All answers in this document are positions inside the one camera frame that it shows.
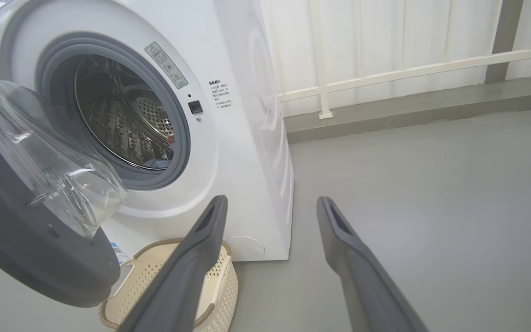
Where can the white front-load washing machine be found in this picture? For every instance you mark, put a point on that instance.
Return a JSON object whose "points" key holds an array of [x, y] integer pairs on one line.
{"points": [[238, 184]]}

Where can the cream perforated laundry basket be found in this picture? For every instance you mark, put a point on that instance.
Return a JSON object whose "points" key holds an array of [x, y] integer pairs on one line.
{"points": [[221, 295]]}

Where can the grey warning sticker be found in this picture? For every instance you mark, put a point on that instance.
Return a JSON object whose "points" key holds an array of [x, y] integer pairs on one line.
{"points": [[166, 64]]}

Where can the blue bear print garment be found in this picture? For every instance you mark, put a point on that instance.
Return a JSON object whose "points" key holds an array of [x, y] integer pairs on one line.
{"points": [[157, 162]]}

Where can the round white filter cover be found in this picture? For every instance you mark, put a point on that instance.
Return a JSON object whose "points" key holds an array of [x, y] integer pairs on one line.
{"points": [[245, 247]]}

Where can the blue energy label sticker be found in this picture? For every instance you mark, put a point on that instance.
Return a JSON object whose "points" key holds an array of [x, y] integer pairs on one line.
{"points": [[119, 253]]}

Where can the black door latch slot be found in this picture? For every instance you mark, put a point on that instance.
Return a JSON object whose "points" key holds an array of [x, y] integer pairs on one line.
{"points": [[195, 107]]}

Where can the perforated steel washer drum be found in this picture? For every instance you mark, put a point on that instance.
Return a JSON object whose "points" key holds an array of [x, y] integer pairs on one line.
{"points": [[118, 129]]}

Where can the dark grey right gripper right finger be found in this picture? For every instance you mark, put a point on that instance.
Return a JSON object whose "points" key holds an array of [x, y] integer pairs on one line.
{"points": [[362, 276]]}

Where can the grey rubber door gasket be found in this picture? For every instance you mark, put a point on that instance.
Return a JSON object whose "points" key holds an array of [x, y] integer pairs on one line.
{"points": [[181, 138]]}

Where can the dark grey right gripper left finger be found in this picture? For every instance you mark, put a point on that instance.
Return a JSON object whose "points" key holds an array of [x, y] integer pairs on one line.
{"points": [[187, 276]]}

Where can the dark round glass washer door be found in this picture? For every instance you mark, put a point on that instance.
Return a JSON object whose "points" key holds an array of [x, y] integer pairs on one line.
{"points": [[30, 258]]}

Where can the white metal railing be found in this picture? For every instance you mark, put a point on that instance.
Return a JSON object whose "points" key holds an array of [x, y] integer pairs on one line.
{"points": [[408, 73]]}

